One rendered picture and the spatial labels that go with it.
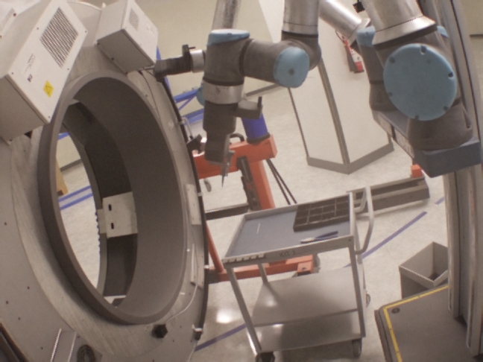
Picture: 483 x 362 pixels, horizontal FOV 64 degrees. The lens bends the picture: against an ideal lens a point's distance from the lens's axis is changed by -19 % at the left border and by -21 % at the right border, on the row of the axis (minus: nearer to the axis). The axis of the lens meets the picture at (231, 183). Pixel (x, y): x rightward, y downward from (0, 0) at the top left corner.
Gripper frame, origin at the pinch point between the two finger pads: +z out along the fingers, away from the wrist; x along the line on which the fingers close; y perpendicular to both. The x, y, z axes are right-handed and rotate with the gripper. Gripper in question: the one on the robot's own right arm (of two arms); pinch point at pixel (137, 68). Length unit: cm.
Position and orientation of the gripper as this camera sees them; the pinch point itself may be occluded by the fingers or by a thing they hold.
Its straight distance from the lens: 173.4
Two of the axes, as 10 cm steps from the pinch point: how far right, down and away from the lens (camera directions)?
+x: -2.4, -8.6, 4.5
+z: -9.7, 1.9, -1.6
